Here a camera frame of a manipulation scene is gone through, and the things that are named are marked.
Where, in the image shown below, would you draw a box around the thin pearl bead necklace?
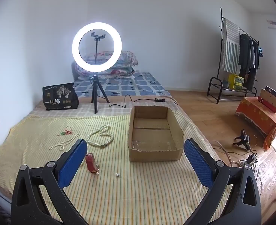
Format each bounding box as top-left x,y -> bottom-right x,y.
49,132 -> 81,151

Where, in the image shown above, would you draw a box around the black printed bag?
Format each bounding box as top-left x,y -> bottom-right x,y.
42,83 -> 80,111

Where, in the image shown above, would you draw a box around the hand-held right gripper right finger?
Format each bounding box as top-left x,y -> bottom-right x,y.
183,138 -> 262,225

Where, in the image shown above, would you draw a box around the thick twisted pearl necklace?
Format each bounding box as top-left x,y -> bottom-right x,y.
87,124 -> 114,148

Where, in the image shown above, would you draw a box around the black ring light cable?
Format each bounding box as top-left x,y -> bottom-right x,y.
98,94 -> 169,108

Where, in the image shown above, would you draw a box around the small black floor tripod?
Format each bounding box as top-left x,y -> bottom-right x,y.
233,129 -> 251,151

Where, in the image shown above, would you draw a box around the red strap wristwatch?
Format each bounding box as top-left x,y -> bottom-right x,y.
85,153 -> 100,173

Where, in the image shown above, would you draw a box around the red string green pendant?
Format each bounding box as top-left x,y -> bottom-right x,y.
57,126 -> 73,136

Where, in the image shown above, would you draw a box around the black clothes rack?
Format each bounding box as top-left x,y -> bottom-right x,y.
207,7 -> 260,104

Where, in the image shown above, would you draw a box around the dark hanging clothes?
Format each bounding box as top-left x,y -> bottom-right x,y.
238,33 -> 260,92

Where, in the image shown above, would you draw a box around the red and tan gift box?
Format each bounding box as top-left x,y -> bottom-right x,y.
258,86 -> 276,113

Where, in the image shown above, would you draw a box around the yellow striped blanket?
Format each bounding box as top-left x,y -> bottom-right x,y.
0,109 -> 232,225

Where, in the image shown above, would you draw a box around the floor power strip with cables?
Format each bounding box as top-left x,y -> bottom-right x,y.
213,135 -> 265,193

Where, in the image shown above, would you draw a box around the black phone clamp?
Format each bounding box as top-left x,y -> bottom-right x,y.
91,31 -> 105,42

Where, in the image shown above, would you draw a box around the striped hanging towel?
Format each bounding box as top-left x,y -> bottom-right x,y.
222,18 -> 241,74

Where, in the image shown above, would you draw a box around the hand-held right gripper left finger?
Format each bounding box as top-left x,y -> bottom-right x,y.
11,138 -> 89,225

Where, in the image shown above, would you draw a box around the white ring light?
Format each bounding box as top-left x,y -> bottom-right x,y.
72,22 -> 123,72

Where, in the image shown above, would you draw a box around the yellow plastic crate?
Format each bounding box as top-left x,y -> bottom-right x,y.
228,74 -> 245,91

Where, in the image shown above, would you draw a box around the folded floral quilts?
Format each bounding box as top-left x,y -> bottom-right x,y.
72,50 -> 139,80

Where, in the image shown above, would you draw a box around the blue patterned bedsheet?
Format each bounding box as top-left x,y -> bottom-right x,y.
73,71 -> 172,99

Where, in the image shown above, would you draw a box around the black tripod stand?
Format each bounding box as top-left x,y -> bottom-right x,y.
90,74 -> 110,114

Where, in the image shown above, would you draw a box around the cardboard box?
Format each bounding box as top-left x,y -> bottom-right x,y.
128,106 -> 184,162

